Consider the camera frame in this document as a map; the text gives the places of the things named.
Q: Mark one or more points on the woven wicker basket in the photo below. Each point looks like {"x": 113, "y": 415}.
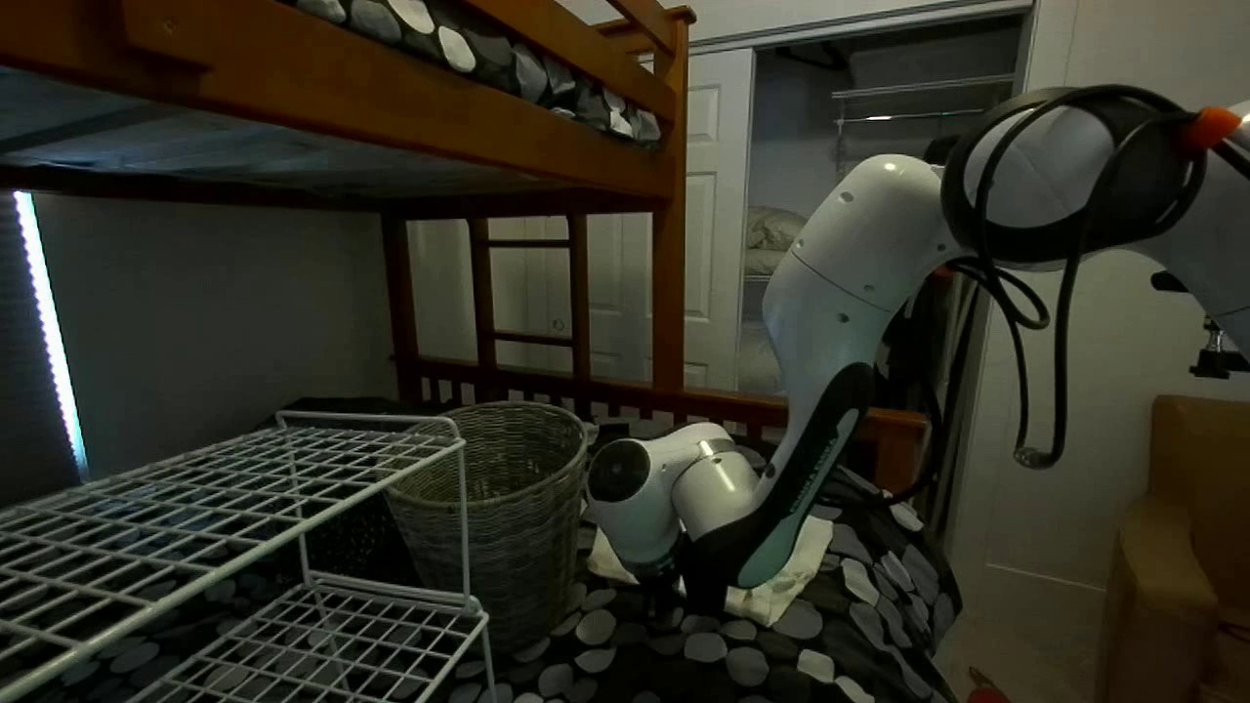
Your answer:
{"x": 508, "y": 522}

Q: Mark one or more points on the white panel door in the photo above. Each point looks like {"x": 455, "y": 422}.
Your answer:
{"x": 718, "y": 209}

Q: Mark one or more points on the tan armchair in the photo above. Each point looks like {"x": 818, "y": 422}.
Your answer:
{"x": 1184, "y": 558}

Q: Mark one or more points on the polka dot bunk bedding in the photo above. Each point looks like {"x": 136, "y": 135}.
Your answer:
{"x": 494, "y": 52}

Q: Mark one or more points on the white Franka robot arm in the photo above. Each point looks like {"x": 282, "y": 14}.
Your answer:
{"x": 861, "y": 287}

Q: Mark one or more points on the grey window blind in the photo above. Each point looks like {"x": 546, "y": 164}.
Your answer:
{"x": 197, "y": 325}

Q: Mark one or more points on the closet shelf with rod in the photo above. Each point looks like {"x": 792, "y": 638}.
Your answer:
{"x": 924, "y": 97}

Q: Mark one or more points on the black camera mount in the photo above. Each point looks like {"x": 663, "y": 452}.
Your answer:
{"x": 1223, "y": 351}

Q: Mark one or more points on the black polka dot bedspread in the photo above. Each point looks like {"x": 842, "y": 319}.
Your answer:
{"x": 782, "y": 666}

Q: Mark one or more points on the wooden bunk bed frame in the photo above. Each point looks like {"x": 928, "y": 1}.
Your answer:
{"x": 394, "y": 120}

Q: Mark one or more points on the white towel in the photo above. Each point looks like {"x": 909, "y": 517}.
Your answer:
{"x": 788, "y": 570}

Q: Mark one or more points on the small red object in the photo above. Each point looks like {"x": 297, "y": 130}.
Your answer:
{"x": 986, "y": 688}

